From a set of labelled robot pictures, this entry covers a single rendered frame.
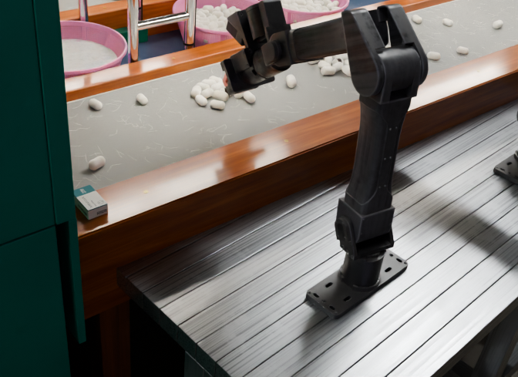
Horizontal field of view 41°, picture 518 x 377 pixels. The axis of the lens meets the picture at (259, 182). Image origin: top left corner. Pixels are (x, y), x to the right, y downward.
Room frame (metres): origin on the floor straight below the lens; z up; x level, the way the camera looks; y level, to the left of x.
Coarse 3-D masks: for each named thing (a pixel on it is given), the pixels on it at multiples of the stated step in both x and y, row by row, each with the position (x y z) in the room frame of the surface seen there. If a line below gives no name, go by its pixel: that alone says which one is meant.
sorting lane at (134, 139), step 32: (480, 0) 2.12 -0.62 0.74; (512, 0) 2.15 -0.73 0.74; (416, 32) 1.81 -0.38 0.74; (448, 32) 1.83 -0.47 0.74; (480, 32) 1.86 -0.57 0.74; (512, 32) 1.89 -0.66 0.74; (448, 64) 1.63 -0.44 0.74; (96, 96) 1.27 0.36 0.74; (128, 96) 1.28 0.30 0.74; (160, 96) 1.30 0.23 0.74; (256, 96) 1.35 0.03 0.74; (288, 96) 1.36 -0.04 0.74; (320, 96) 1.38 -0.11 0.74; (352, 96) 1.40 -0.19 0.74; (96, 128) 1.14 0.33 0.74; (128, 128) 1.16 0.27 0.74; (160, 128) 1.17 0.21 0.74; (192, 128) 1.18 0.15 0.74; (224, 128) 1.20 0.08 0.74; (256, 128) 1.21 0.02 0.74; (128, 160) 1.05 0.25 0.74; (160, 160) 1.06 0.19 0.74
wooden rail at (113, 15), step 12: (144, 0) 1.75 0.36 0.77; (156, 0) 1.76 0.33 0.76; (168, 0) 1.77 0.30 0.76; (216, 0) 1.88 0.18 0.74; (240, 0) 1.94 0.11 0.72; (60, 12) 1.61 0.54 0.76; (72, 12) 1.62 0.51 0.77; (96, 12) 1.64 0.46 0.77; (108, 12) 1.65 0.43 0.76; (120, 12) 1.68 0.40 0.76; (144, 12) 1.72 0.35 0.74; (156, 12) 1.75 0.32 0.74; (168, 12) 1.77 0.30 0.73; (108, 24) 1.65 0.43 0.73; (120, 24) 1.67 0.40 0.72
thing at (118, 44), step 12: (60, 24) 1.55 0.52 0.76; (72, 24) 1.56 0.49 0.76; (84, 24) 1.56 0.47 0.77; (96, 24) 1.56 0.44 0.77; (72, 36) 1.55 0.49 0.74; (96, 36) 1.55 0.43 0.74; (108, 36) 1.54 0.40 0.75; (120, 36) 1.51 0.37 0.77; (108, 48) 1.52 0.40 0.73; (120, 48) 1.49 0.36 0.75; (120, 60) 1.42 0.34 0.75; (72, 72) 1.31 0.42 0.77; (84, 72) 1.32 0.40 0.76
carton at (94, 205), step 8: (80, 192) 0.88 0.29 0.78; (88, 192) 0.88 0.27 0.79; (96, 192) 0.89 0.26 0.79; (80, 200) 0.86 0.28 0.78; (88, 200) 0.86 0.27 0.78; (96, 200) 0.86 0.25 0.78; (104, 200) 0.87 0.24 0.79; (80, 208) 0.86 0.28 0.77; (88, 208) 0.84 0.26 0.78; (96, 208) 0.85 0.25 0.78; (104, 208) 0.86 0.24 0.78; (88, 216) 0.84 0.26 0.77; (96, 216) 0.85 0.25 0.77
